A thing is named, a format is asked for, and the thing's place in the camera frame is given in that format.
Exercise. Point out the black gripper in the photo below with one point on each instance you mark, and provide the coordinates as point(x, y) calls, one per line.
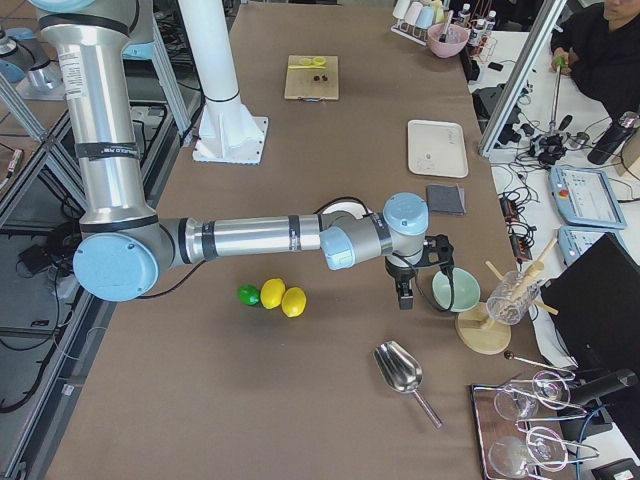
point(400, 273)

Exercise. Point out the cream round plate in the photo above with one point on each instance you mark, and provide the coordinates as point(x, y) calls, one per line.
point(352, 207)

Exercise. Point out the cream rabbit tray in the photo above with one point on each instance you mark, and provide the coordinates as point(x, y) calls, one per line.
point(436, 148)

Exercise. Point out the mirror tray with glasses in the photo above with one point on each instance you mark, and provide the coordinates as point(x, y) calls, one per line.
point(518, 427)

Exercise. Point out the mint green bowl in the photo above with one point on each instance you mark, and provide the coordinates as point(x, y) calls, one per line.
point(462, 296)

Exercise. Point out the steel scoop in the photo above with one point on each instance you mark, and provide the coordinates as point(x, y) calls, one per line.
point(403, 373)

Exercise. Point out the wooden cup tree stand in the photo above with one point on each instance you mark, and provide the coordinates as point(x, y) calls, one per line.
point(484, 335)

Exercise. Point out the clear textured glass cup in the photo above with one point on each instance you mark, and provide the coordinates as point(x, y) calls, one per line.
point(512, 298)

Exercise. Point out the grey folded cloth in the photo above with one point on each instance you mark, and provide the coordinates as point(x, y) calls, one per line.
point(446, 199)

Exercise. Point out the yellow lemon outer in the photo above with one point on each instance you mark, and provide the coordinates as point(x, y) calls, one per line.
point(294, 302)

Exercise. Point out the yellow lemon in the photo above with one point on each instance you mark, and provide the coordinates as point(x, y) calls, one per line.
point(272, 292)
point(294, 302)

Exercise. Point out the yellow lemon middle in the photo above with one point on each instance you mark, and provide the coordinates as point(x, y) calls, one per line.
point(272, 292)

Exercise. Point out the green lime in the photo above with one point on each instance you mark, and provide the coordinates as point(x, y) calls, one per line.
point(248, 294)

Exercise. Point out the teach pendant near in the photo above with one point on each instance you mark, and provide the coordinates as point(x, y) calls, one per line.
point(574, 241)

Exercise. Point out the teach pendant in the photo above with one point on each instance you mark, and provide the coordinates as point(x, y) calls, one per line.
point(574, 241)
point(584, 197)

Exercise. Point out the black monitor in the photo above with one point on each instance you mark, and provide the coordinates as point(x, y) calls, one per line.
point(597, 298)

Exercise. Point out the teach pendant far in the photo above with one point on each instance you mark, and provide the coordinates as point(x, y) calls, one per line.
point(584, 197)

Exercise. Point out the bamboo cutting board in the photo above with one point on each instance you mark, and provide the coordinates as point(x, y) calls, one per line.
point(299, 84)

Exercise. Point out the white pillar with base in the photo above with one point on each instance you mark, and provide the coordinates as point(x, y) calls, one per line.
point(228, 132)

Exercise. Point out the yellow plastic knife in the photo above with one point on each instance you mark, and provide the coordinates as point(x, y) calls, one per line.
point(310, 66)

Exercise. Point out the black thermos bottle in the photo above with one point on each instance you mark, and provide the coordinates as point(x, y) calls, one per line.
point(619, 131)

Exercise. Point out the steel muddler black tip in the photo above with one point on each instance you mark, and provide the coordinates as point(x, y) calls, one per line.
point(446, 26)

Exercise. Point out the pink bowl with ice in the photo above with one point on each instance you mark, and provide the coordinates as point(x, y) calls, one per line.
point(456, 39)

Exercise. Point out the white cup rack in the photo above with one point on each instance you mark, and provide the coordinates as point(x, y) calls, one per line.
point(413, 18)

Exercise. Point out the person in black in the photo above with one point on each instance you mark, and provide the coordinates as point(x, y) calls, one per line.
point(598, 48)

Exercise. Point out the aluminium frame post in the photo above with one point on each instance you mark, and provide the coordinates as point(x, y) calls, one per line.
point(532, 47)

